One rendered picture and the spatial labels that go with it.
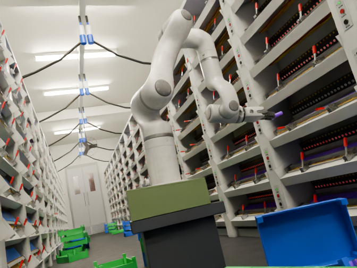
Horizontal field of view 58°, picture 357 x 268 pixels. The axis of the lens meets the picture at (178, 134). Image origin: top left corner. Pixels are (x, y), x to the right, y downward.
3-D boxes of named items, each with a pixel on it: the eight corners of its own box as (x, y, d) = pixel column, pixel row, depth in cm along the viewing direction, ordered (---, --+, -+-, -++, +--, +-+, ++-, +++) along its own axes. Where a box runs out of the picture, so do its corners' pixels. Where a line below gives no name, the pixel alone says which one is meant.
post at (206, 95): (234, 237, 224) (178, 11, 260) (228, 236, 232) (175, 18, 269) (258, 230, 230) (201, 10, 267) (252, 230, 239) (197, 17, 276)
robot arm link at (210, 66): (227, 48, 145) (245, 112, 139) (213, 64, 160) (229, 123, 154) (209, 49, 142) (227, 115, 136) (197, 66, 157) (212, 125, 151)
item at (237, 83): (245, 84, 186) (231, 65, 187) (206, 117, 242) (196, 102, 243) (269, 70, 194) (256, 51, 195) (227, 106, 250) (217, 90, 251)
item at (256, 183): (274, 188, 174) (260, 166, 175) (226, 198, 230) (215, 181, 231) (298, 169, 182) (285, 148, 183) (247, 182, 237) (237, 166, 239)
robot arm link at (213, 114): (238, 102, 147) (229, 108, 156) (211, 100, 143) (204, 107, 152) (240, 119, 145) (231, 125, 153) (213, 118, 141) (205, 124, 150)
